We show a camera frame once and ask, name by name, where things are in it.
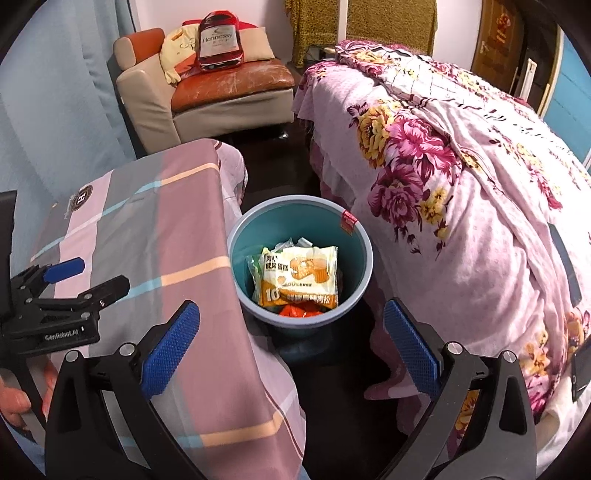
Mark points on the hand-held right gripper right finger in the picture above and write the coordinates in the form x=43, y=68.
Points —
x=411, y=350

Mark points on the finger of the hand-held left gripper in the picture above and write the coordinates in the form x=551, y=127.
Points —
x=106, y=288
x=64, y=270

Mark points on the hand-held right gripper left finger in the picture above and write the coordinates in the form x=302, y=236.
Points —
x=171, y=348

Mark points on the clear plastic wrapper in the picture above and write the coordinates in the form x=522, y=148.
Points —
x=295, y=242
x=254, y=277

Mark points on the orange snack wrapper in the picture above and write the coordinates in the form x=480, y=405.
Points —
x=300, y=311

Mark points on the cream orange bread packet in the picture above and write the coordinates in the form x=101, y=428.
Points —
x=300, y=277

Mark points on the teal plastic bin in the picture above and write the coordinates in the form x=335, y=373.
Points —
x=277, y=221

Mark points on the person's left hand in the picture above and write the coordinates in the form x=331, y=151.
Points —
x=14, y=401

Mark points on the pink grey checked tablecloth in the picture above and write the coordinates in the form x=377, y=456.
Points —
x=161, y=221

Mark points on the bed with floral pink bedspread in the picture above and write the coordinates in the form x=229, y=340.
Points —
x=461, y=194

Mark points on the black smartphone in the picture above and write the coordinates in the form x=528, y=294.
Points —
x=582, y=374

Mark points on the blue curtain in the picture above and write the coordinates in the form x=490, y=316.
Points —
x=60, y=92

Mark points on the beige armchair with orange seat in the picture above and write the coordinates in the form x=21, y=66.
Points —
x=143, y=101

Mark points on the yellow cushion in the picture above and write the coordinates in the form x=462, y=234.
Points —
x=178, y=50

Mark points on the red bottle-shaped pillow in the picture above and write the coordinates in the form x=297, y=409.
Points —
x=221, y=44

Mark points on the beige cushion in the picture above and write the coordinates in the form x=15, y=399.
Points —
x=258, y=46

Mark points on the wooden door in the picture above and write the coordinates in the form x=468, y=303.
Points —
x=496, y=46

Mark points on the gold patterned cloth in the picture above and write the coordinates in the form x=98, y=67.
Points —
x=314, y=27
x=392, y=23

